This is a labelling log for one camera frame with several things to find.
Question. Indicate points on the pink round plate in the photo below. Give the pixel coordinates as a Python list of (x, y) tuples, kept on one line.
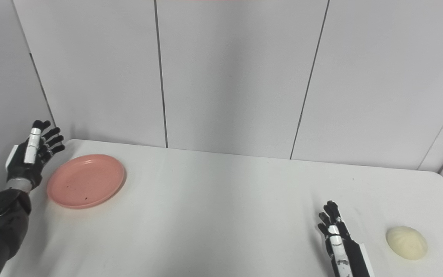
[(85, 181)]

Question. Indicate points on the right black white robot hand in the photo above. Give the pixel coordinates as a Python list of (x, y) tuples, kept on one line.
[(344, 254)]

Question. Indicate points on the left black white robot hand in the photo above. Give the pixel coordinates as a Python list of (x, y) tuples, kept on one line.
[(27, 163)]

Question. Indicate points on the cream steamed bun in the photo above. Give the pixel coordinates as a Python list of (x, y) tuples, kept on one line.
[(406, 242)]

